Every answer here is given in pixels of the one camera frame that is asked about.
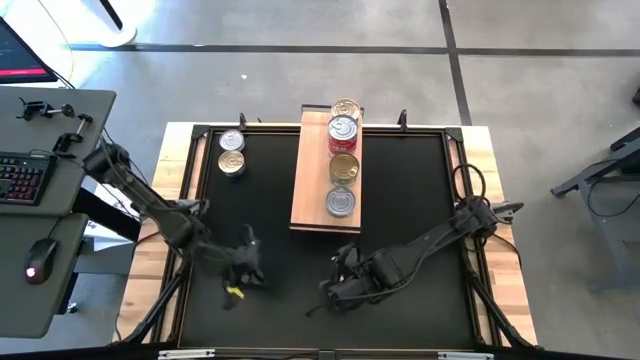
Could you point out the black desk leg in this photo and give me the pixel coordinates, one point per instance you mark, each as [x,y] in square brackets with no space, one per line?
[97,214]

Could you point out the silver metal bracket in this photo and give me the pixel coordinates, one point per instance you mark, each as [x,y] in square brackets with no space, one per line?
[185,354]
[465,356]

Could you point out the grey metal stand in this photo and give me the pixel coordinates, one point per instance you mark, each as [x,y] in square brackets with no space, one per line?
[612,240]

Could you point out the white box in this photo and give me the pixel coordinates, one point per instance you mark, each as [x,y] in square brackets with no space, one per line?
[107,244]

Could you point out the white rounded device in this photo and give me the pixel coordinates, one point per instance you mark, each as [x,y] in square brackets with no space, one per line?
[55,22]

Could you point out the pale gold lid can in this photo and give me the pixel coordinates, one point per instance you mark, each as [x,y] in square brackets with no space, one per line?
[231,162]
[345,106]

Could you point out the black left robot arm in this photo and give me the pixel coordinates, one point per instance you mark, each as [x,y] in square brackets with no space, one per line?
[160,212]

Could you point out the backlit black keyboard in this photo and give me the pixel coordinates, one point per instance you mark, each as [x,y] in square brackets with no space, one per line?
[25,180]

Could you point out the grey desk panel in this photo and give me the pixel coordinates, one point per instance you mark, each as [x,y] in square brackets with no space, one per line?
[30,315]
[15,135]

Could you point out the small black bracket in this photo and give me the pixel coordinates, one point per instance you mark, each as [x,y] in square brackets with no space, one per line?
[402,121]
[243,122]

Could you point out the black monitor red stripe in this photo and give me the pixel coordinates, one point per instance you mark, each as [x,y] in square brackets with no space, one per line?
[20,50]

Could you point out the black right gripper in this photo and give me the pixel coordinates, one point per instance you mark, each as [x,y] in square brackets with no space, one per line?
[362,282]

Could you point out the black metal table frame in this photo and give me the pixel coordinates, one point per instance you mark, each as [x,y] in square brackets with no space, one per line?
[270,129]

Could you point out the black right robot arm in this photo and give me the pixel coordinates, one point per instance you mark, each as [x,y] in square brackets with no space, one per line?
[430,240]

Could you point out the black floor object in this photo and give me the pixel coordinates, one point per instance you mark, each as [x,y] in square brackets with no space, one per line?
[637,96]

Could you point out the black computer mouse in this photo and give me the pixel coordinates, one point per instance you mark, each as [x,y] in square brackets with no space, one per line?
[41,260]

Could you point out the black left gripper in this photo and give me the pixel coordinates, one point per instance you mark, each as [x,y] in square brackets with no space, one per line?
[245,260]

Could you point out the wooden board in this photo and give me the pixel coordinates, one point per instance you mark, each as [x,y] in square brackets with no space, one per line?
[312,200]

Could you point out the black table mat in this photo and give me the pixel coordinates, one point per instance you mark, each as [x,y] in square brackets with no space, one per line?
[425,310]

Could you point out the black desk clamp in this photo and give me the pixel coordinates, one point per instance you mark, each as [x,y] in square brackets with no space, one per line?
[31,107]
[62,142]

